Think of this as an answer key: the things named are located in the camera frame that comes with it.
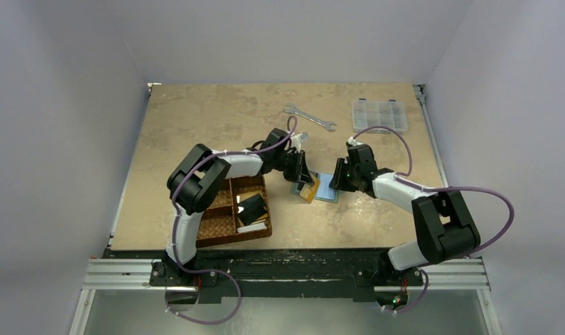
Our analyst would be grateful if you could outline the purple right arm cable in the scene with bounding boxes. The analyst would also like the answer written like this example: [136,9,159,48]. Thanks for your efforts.
[348,126,515,315]

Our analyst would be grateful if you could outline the clear plastic organizer box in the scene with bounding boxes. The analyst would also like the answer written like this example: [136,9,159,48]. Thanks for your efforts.
[351,98,409,133]

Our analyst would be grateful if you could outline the silver open-end wrench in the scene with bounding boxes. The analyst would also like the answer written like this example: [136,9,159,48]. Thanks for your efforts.
[283,103,337,132]

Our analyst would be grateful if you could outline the teal leather card holder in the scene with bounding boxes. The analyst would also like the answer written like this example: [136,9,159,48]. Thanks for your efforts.
[291,171,339,203]

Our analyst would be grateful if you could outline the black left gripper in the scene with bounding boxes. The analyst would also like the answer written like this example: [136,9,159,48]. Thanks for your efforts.
[273,150,314,186]

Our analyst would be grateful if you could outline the black card in basket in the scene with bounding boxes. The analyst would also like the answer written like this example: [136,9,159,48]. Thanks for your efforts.
[236,192,267,226]

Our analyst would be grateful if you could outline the aluminium frame rail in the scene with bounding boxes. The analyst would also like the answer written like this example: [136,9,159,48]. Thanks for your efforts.
[69,258,196,335]

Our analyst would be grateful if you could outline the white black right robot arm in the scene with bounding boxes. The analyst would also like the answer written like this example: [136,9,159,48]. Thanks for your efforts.
[330,142,480,284]

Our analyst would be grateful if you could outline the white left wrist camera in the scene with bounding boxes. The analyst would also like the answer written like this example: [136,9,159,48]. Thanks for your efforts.
[289,132,309,151]

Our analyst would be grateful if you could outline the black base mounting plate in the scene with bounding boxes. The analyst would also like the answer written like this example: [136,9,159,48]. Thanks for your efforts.
[101,248,464,304]

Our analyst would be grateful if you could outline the gold card with stripe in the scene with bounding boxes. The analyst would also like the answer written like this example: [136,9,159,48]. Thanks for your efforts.
[297,177,320,203]

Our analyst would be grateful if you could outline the brown woven divided basket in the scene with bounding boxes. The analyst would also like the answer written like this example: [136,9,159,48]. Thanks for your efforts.
[196,177,272,248]

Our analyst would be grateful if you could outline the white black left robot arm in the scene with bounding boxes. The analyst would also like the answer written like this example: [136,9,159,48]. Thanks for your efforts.
[166,128,315,285]

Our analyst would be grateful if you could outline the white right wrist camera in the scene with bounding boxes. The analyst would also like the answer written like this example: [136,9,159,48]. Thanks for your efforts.
[346,137,363,149]

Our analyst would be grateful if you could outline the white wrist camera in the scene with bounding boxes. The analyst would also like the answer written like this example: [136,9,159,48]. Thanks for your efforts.
[346,137,363,149]
[289,132,309,151]

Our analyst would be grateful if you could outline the stack of cards in basket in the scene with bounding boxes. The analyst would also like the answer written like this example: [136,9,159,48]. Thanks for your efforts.
[237,221,267,234]

